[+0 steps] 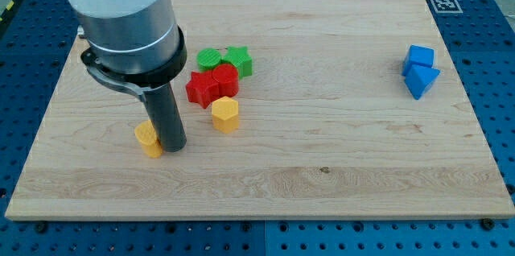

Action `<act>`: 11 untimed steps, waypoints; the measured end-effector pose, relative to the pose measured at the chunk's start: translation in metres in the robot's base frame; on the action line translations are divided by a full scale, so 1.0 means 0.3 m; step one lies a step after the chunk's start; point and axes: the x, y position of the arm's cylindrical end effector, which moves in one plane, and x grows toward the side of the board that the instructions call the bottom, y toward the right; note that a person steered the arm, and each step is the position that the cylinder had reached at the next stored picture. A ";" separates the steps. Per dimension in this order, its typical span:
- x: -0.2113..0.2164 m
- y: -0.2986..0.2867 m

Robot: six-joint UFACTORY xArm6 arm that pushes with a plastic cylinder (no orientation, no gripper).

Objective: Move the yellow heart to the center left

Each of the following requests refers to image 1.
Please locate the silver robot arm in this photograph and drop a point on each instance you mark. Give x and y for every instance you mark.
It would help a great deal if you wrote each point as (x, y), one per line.
(137, 40)

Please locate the fiducial marker tag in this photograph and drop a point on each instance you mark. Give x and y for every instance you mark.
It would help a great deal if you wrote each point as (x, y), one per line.
(446, 6)

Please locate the yellow hexagon block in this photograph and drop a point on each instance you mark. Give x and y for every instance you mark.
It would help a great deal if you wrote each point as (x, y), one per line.
(225, 114)

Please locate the blue cube block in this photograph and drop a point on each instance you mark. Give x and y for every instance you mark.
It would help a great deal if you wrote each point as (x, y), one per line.
(418, 55)

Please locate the wooden board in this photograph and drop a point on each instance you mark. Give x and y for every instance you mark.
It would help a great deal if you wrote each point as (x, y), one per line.
(327, 130)

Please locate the green cylinder block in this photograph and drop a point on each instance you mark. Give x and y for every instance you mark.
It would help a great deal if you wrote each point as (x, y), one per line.
(208, 59)

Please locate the red cylinder block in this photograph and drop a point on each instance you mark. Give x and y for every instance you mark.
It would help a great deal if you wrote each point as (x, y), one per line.
(227, 77)

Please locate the red star block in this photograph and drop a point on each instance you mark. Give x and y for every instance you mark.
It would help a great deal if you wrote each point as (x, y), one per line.
(202, 88)

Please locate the yellow heart block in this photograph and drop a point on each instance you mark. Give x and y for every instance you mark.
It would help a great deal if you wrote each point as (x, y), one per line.
(148, 139)

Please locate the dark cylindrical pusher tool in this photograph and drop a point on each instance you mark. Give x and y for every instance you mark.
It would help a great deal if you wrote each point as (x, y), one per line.
(164, 114)

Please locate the blue triangle block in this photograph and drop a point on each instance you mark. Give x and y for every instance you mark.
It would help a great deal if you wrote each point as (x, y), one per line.
(420, 79)

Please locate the green star block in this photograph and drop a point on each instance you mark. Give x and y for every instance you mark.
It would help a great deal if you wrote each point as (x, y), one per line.
(240, 58)

